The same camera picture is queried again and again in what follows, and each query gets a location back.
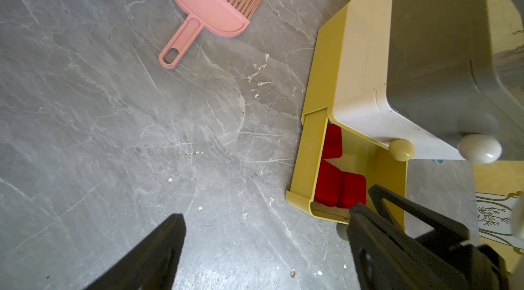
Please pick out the grey top drawer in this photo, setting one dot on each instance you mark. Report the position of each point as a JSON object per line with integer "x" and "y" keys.
{"x": 457, "y": 69}

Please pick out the pink hand brush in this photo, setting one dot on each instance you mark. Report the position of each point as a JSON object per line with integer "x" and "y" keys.
{"x": 224, "y": 18}

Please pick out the three-tier drawer cabinet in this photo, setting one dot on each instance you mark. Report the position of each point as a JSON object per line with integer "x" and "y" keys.
{"x": 445, "y": 75}

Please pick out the white drawer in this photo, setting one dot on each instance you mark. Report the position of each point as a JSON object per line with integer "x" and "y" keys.
{"x": 361, "y": 32}

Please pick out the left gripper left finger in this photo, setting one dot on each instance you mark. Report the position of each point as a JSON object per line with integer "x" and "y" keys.
{"x": 152, "y": 264}

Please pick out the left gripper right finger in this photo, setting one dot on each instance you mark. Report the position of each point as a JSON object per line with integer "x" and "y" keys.
{"x": 385, "y": 257}

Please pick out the yellow bottom drawer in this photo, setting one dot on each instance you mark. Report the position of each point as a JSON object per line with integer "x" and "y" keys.
{"x": 361, "y": 155}

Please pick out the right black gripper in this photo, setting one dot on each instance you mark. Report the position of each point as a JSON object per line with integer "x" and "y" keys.
{"x": 481, "y": 266}

